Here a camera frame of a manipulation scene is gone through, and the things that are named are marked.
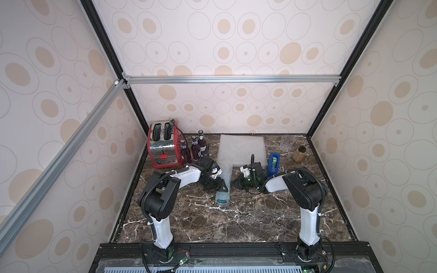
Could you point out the clear drinking glass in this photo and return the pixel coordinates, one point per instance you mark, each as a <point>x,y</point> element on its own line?
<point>286,143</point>

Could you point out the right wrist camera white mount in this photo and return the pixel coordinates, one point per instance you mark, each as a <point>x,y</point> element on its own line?
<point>245,170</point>

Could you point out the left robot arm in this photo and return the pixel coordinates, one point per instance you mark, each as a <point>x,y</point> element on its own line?
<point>158,197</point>

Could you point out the red and chrome toaster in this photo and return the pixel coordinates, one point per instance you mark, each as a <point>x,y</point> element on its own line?
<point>163,144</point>

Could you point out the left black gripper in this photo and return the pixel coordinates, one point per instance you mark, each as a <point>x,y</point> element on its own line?
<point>219,185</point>

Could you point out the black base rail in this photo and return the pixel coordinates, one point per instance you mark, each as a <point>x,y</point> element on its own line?
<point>337,257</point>

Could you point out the black frame post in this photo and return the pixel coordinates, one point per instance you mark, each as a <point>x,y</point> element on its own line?
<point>368,33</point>
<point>94,18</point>

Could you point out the black left frame post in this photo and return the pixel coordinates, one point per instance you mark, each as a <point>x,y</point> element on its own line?
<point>94,18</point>

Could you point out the purple bottle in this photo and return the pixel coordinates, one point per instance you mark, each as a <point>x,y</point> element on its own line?
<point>202,143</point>
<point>185,152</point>
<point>196,152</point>

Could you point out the diagonal aluminium frame bar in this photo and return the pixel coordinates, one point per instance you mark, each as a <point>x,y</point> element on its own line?
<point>33,197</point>

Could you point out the brown spice jar black lid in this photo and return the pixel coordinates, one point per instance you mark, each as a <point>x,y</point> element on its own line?
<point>299,154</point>

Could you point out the blue liquid glass bottle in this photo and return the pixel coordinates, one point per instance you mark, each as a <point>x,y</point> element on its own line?
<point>222,198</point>

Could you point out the horizontal aluminium frame bar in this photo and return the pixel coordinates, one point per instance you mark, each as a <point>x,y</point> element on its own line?
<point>244,79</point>

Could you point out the stack of bubble wrap sheets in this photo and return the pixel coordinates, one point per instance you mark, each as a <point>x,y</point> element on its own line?
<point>237,150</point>

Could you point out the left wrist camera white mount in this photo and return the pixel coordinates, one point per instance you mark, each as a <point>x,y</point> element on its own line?
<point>215,171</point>

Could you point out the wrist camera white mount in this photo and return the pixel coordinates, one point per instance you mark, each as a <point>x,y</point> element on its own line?
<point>215,171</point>
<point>245,170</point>

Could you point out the blue tape dispenser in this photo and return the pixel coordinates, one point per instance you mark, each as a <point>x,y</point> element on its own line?
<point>273,166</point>

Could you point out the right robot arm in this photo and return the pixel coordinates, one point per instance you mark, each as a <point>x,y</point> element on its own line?
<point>308,192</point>

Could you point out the black right frame post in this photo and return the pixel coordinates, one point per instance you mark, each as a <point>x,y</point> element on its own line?
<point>368,33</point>

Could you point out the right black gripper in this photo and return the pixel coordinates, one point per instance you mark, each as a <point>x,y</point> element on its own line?
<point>246,182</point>

